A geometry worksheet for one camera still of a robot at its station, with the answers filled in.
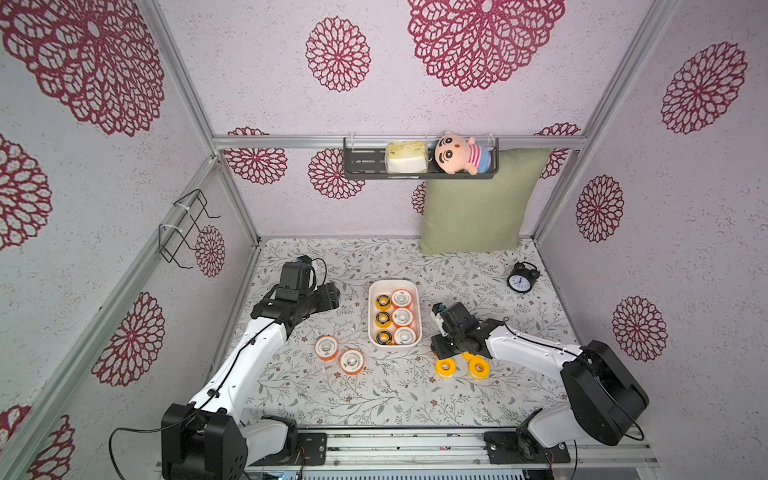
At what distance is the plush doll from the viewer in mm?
868

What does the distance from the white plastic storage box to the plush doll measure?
399mm

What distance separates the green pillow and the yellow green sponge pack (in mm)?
92

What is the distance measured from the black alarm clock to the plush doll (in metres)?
0.36

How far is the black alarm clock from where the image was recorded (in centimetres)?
101

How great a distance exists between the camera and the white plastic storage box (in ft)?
3.01
